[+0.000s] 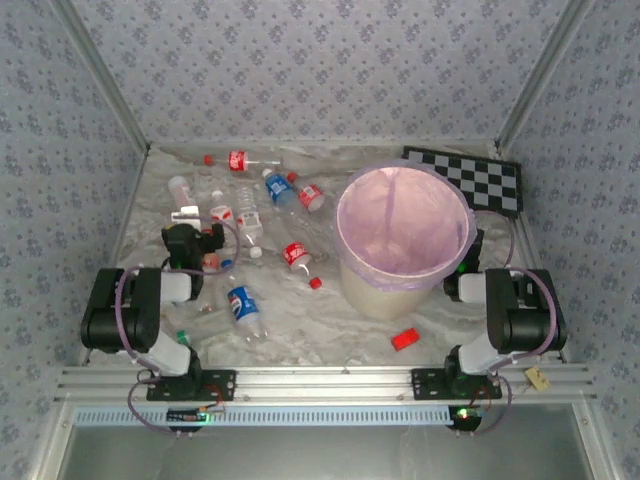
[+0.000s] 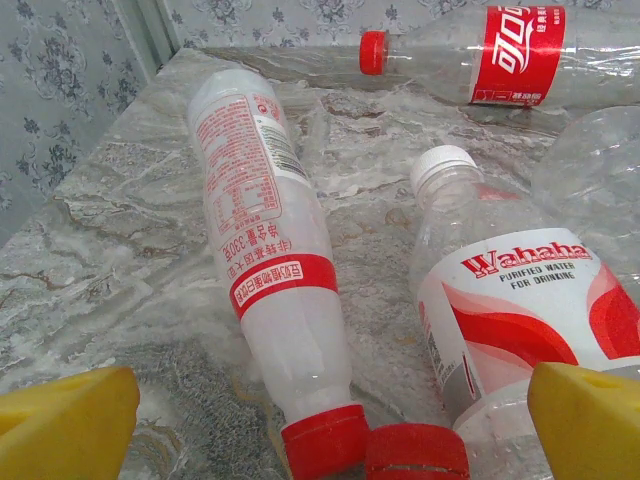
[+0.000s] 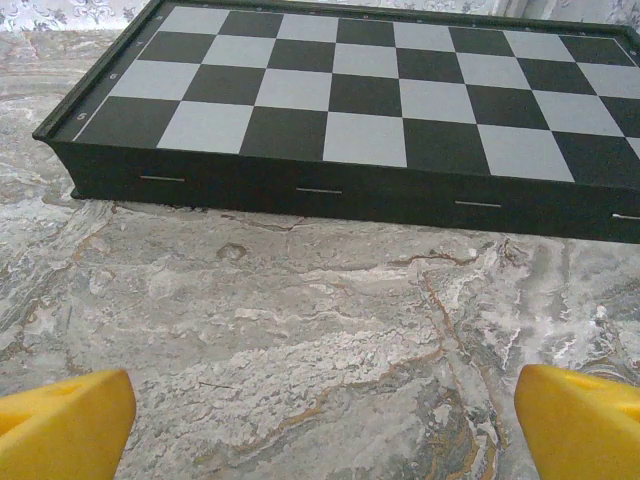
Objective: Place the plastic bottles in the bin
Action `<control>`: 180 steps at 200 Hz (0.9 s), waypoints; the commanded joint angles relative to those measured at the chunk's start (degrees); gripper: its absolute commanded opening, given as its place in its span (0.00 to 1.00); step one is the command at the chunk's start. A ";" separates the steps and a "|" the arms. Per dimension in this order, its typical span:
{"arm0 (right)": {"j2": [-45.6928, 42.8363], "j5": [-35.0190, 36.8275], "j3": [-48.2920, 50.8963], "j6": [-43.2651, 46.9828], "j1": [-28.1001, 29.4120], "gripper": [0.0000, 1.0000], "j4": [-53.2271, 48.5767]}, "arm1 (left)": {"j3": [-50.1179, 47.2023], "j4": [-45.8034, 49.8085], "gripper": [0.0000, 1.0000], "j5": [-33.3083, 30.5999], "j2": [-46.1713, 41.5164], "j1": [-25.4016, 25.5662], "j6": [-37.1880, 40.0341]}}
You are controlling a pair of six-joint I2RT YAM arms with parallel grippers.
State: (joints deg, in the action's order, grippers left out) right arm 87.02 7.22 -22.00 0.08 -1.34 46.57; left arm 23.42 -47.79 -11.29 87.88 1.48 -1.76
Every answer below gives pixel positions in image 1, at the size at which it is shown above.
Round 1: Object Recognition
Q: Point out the black white checkerboard panel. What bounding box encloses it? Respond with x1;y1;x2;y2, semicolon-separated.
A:
402;145;525;220

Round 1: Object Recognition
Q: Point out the red-label Coca-Cola plastic bottle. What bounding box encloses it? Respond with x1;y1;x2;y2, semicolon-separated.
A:
285;171;327;213
203;149;282;174
279;241;324;292

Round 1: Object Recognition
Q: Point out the small circuit board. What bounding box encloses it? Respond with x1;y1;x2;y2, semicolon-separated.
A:
448;405;484;431
166;408;211;424

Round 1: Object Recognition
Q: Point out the pale blue slotted cable duct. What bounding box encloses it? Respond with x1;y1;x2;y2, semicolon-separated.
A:
73;404;451;427

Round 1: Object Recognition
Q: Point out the red plastic block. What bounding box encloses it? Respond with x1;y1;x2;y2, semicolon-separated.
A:
390;327;421;353

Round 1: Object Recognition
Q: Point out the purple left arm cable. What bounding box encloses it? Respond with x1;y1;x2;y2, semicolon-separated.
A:
114;217;241;437

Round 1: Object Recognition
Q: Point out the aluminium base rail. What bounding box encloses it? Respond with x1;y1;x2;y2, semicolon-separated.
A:
54;364;599;404

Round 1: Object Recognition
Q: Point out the green-cap green-label clear bottle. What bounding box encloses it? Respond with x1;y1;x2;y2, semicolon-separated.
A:
174;307;236;351

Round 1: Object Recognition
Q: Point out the beige plastic waste bin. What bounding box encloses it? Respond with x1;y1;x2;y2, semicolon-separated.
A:
338;259;437;322

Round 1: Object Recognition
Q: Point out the tan paper tag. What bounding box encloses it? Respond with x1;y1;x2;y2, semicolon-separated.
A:
523;365;551;392

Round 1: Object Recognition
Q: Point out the small red-white label bottle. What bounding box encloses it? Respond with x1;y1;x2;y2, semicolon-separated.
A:
209;189;236;225

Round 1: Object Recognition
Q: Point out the clear white-cap water bottle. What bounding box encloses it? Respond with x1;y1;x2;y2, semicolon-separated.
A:
234;183;265;259

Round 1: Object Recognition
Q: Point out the bin with pink liner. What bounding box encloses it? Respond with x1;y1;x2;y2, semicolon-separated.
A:
334;158;477;294

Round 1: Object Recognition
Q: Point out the blue-label Pepsi plastic bottle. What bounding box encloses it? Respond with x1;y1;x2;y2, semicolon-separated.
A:
221;258;270;345
261;168;301;209

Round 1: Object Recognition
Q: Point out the clear bottle with pale cap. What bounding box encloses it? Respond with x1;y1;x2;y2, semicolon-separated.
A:
167;175;197;211

